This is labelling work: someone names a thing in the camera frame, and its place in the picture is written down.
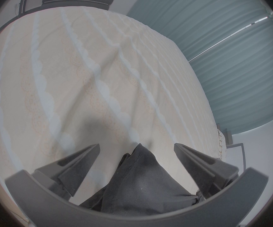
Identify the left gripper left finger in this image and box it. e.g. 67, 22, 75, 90
33, 144, 100, 197

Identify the grey bedside table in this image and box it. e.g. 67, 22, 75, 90
216, 123, 233, 144

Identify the black T-shirt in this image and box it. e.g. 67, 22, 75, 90
78, 143, 205, 215

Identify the blue-green curtain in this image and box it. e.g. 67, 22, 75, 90
189, 17, 273, 135
127, 0, 273, 61

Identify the bed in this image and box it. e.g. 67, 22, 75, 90
0, 6, 247, 206

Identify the white printed pillow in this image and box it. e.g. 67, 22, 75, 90
217, 129, 228, 161

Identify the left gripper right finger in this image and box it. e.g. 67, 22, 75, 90
174, 143, 239, 199

